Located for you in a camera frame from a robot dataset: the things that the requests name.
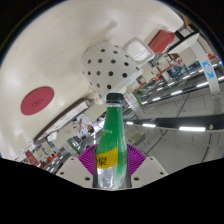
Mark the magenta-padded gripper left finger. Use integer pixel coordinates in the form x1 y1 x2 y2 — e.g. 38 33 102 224
54 143 98 188

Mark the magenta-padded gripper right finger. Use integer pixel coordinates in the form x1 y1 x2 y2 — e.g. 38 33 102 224
126 143 169 189

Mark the green labelled drink bottle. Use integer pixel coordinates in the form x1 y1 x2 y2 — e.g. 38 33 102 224
94 93 129 190

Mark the ceiling air conditioner unit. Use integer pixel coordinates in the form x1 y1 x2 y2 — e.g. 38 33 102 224
128 130 146 145

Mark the group of ceiling lights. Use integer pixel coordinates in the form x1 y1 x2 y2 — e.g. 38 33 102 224
124 59 224 133

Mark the flat round red coaster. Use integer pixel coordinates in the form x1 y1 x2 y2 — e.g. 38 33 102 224
20 86 55 116

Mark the white black-dotted mug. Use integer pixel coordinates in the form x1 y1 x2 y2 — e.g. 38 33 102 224
80 36 156 96

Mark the white table with black leg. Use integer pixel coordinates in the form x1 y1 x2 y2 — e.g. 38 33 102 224
166 32 201 55

